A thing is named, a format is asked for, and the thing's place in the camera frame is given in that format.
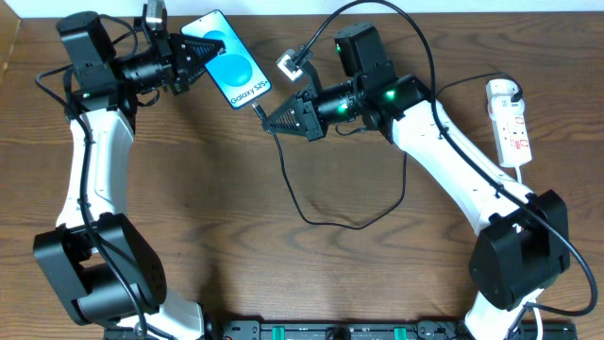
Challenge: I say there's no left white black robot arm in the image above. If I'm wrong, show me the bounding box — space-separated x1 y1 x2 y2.
33 3 226 339

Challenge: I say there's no white power strip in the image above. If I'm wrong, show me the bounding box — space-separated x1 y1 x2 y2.
492 113 532 168

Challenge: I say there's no white power strip cord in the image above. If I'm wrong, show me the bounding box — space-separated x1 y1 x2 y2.
513 164 545 340

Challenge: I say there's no black USB charging cable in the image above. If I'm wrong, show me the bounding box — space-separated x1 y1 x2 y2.
251 71 524 231

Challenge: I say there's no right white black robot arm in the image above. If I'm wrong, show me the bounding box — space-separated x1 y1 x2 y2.
262 23 570 339

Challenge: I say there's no white charger plug adapter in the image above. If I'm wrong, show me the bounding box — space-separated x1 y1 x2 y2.
486 78 525 121

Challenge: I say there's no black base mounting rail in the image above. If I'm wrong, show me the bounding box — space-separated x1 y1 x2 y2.
103 319 578 340

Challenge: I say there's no blue screen Galaxy smartphone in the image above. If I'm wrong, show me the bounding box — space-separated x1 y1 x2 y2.
181 9 272 110

